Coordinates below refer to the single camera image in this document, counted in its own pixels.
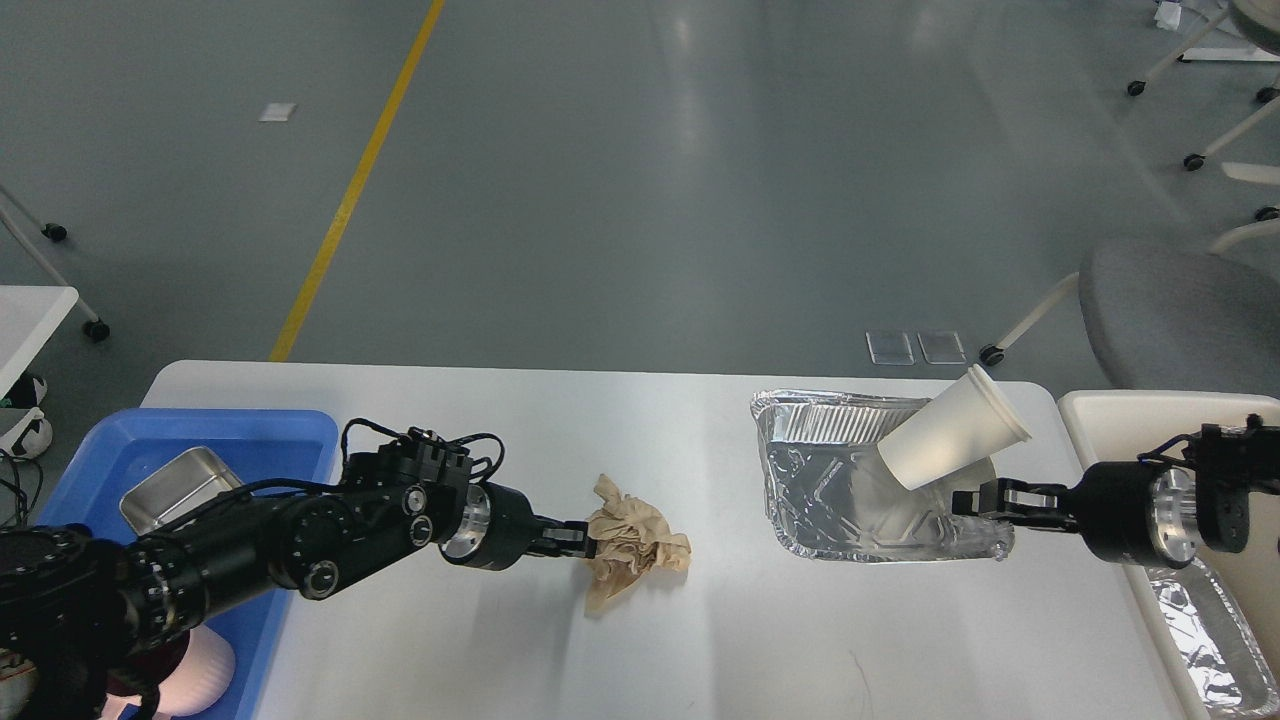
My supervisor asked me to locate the foil tray in bin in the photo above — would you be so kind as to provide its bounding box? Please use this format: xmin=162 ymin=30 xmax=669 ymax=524
xmin=1146 ymin=559 xmax=1279 ymax=719

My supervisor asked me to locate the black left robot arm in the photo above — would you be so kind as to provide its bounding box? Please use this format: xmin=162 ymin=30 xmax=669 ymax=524
xmin=1 ymin=425 xmax=598 ymax=719

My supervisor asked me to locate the beige plastic bin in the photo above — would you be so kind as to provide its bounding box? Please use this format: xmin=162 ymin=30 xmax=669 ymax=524
xmin=1059 ymin=389 xmax=1279 ymax=719

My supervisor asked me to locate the stainless steel tray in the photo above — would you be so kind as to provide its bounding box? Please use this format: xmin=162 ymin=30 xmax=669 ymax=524
xmin=119 ymin=446 xmax=243 ymax=536

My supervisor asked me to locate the white side table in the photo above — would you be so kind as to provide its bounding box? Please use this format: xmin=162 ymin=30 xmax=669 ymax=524
xmin=1 ymin=187 xmax=111 ymax=392

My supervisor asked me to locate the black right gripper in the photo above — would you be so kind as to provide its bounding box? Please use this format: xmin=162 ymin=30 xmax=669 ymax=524
xmin=951 ymin=461 xmax=1201 ymax=569

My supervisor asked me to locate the brown paper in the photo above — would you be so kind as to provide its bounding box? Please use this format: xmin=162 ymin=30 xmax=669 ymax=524
xmin=584 ymin=474 xmax=692 ymax=616

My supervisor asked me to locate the black white sneaker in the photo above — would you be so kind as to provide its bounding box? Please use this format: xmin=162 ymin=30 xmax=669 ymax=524
xmin=1 ymin=372 xmax=52 ymax=460

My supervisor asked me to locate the black cable on floor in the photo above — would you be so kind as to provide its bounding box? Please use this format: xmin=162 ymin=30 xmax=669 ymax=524
xmin=0 ymin=448 xmax=45 ymax=530

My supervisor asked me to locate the pink ribbed mug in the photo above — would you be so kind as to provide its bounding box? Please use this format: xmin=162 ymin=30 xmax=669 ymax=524
xmin=124 ymin=626 xmax=236 ymax=719

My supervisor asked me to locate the white chair base with casters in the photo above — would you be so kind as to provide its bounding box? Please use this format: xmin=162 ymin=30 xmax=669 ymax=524
xmin=1126 ymin=0 xmax=1280 ymax=223

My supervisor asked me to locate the white paper cup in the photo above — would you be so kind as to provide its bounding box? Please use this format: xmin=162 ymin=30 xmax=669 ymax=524
xmin=876 ymin=364 xmax=1030 ymax=491

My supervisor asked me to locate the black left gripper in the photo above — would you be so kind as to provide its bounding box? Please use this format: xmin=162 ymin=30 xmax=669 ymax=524
xmin=440 ymin=484 xmax=596 ymax=571

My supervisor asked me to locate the aluminium foil tray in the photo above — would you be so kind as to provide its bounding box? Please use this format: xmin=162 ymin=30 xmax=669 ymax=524
xmin=750 ymin=389 xmax=1015 ymax=562

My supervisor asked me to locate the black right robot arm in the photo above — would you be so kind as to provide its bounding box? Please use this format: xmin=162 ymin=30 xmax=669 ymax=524
xmin=950 ymin=414 xmax=1279 ymax=569

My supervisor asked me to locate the grey office chair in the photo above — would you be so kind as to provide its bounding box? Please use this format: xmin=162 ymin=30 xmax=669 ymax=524
xmin=978 ymin=240 xmax=1279 ymax=397

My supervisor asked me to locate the blue plastic tray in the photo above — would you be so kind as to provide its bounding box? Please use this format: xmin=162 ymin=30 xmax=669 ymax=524
xmin=36 ymin=407 xmax=339 ymax=719

